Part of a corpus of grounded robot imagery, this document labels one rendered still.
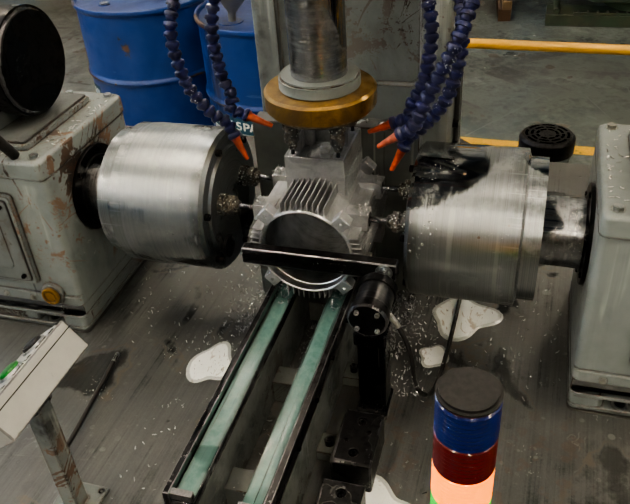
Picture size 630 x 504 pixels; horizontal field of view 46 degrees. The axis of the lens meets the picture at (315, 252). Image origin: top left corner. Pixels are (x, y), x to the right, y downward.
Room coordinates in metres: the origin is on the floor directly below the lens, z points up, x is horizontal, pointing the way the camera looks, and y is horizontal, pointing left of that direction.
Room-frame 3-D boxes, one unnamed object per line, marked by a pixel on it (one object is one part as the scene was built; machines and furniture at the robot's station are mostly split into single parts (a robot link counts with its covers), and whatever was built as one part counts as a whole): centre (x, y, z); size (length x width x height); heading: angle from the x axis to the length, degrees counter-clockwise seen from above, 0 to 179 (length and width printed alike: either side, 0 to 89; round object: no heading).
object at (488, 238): (0.97, -0.29, 1.04); 0.41 x 0.25 x 0.25; 71
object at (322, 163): (1.10, -0.03, 1.11); 0.12 x 0.11 x 0.07; 161
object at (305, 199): (1.06, -0.02, 1.01); 0.20 x 0.19 x 0.19; 161
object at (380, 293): (0.99, -0.17, 0.92); 0.45 x 0.13 x 0.24; 161
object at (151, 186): (1.16, 0.28, 1.04); 0.37 x 0.25 x 0.25; 71
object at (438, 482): (0.46, -0.13, 1.10); 0.06 x 0.06 x 0.04
